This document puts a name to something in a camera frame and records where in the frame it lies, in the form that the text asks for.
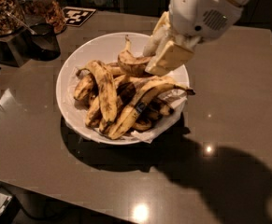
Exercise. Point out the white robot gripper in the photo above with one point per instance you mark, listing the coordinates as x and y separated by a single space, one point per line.
201 11

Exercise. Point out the curved spotted top banana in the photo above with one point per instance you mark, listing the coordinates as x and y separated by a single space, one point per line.
131 65

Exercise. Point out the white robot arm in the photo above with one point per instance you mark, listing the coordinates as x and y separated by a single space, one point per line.
184 25

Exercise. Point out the white ceramic bowl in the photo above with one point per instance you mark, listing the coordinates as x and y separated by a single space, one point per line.
106 48

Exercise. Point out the small banana lower right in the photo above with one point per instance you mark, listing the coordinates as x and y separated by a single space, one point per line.
162 106

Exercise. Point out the spotted banana left centre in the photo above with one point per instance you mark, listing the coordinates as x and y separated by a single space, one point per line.
107 93

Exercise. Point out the long banana with sticker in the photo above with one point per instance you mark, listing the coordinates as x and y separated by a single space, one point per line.
139 102

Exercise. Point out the brown banana far left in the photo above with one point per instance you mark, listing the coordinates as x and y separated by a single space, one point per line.
84 86

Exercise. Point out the banana under left centre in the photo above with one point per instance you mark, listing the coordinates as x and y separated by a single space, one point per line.
93 115

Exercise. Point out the black white marker tag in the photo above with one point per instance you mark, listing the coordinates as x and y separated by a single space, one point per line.
76 16

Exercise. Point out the black scoop cup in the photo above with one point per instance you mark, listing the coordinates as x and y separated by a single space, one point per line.
41 40

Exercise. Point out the glass jar of nuts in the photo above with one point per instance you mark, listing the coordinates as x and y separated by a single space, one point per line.
49 10

